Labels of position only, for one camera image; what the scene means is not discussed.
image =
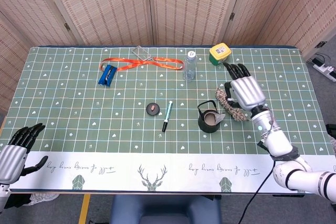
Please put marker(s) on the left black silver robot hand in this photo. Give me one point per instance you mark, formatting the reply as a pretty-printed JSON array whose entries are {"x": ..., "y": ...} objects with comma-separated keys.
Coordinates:
[{"x": 11, "y": 161}]

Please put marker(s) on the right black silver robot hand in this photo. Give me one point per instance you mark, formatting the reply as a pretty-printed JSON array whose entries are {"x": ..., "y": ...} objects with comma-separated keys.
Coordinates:
[{"x": 246, "y": 93}]

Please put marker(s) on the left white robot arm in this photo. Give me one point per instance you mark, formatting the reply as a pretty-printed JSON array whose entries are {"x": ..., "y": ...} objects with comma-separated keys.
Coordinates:
[{"x": 4, "y": 195}]

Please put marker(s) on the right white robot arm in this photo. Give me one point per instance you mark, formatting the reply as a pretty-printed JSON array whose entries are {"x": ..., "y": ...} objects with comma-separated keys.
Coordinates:
[{"x": 278, "y": 142}]

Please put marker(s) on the black cast iron teapot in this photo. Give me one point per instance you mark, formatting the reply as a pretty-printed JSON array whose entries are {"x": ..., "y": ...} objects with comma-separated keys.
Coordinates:
[{"x": 204, "y": 127}]

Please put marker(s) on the small black round disc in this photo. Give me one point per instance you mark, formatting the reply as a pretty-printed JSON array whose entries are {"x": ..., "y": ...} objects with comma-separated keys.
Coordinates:
[{"x": 153, "y": 109}]

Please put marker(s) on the black fabric piece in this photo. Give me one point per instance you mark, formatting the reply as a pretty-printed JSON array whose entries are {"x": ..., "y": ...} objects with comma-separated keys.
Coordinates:
[{"x": 17, "y": 200}]

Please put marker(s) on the green tub with yellow lid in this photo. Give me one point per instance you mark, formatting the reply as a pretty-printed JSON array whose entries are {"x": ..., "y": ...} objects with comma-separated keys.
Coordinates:
[{"x": 220, "y": 53}]

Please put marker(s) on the white crumpled cloth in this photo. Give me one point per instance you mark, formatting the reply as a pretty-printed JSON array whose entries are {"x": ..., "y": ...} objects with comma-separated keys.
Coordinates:
[{"x": 43, "y": 197}]

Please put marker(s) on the clear plastic water bottle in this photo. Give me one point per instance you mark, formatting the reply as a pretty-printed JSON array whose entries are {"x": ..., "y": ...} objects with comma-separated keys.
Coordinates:
[{"x": 189, "y": 69}]

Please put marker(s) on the white power strip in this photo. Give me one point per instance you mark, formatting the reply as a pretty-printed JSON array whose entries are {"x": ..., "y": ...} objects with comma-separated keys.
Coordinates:
[{"x": 325, "y": 69}]

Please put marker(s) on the green grid tablecloth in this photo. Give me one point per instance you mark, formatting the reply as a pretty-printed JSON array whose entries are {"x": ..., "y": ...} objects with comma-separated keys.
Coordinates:
[{"x": 105, "y": 119}]

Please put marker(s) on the clear plastic badge holder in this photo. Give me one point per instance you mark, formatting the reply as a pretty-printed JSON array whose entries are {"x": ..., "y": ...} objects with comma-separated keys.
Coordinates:
[{"x": 140, "y": 53}]

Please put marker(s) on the blue padded chair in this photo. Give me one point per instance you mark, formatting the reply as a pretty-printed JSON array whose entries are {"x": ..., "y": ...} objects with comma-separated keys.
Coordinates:
[{"x": 165, "y": 208}]

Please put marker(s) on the woven bamboo folding screen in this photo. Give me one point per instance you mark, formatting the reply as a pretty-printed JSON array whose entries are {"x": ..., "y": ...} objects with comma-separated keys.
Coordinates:
[{"x": 105, "y": 6}]

